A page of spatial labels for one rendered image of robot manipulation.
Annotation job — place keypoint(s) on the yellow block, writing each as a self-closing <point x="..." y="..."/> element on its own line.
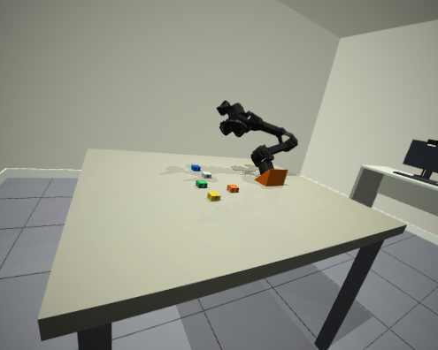
<point x="213" y="196"/>

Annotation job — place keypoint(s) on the green block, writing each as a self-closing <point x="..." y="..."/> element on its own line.
<point x="201" y="184"/>

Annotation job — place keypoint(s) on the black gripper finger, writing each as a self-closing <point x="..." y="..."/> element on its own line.
<point x="235" y="124"/>
<point x="222" y="108"/>

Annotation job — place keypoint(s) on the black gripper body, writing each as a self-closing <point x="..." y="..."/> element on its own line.
<point x="236" y="116"/>

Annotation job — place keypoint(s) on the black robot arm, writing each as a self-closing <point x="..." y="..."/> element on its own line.
<point x="256" y="123"/>

